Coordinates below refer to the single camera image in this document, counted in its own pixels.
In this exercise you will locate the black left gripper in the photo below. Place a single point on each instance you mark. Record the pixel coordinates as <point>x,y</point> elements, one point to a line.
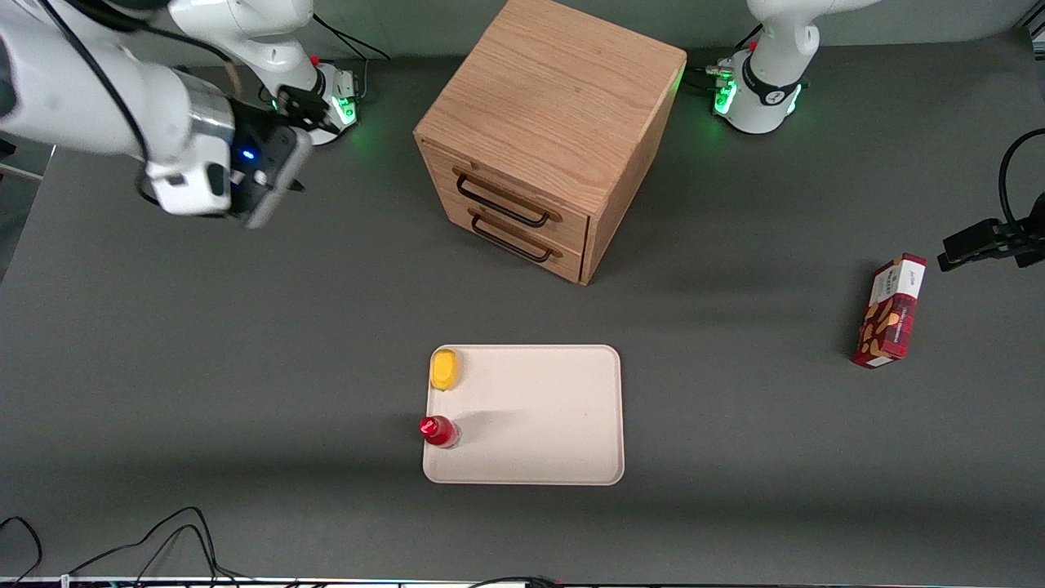
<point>1037,218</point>

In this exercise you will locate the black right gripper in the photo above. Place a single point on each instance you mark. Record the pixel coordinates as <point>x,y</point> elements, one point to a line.
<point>260,135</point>

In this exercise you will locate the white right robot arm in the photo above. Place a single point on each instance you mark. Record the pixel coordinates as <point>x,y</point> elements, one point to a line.
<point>73,90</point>

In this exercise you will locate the wooden drawer wide front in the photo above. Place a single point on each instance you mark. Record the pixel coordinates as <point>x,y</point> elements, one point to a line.
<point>522,192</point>

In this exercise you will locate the wooden drawer narrow front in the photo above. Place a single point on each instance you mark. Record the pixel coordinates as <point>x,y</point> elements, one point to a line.
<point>522,245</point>

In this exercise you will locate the wooden drawer cabinet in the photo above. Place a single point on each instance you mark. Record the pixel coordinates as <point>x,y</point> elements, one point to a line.
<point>563,98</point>

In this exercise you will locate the red plaid cookie box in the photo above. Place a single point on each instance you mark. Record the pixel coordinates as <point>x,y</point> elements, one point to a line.
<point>890,314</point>

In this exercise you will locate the yellow squeeze bottle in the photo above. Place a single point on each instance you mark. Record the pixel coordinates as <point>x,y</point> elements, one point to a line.
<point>444,369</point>

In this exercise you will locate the red squeeze bottle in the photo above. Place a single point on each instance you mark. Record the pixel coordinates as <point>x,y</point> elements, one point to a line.
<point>438,430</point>

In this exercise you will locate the beige rectangular tray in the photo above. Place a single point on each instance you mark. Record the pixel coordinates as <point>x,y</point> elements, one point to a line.
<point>547,416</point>

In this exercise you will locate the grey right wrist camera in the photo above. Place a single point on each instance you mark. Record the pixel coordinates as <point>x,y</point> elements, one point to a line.
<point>273,184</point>

